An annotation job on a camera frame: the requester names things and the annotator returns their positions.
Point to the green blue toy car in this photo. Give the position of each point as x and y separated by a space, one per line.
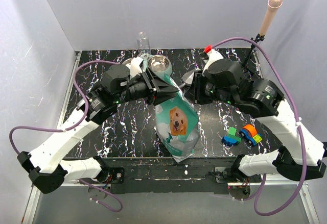
231 139

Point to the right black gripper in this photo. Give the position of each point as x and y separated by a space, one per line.
194 92

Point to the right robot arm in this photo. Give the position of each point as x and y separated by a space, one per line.
224 81

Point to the teal dog food bag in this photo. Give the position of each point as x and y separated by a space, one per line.
177 126

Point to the grey food scoop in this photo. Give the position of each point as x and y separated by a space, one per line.
187 79

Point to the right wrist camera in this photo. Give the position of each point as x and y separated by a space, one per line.
209 56

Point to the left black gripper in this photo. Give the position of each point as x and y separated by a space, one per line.
166 92

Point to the teal double pet bowl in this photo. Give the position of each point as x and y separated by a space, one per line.
158 64

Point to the orange blue toy car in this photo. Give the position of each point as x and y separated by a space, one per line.
251 135

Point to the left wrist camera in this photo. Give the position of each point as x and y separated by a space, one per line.
135 66

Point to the clear water bottle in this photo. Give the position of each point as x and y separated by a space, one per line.
143 45

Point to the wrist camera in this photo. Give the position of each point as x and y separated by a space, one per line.
135 66
209 56

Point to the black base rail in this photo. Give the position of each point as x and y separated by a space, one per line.
165 175

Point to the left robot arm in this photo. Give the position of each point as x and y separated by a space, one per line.
46 166

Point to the pink microphone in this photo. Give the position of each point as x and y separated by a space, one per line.
272 7

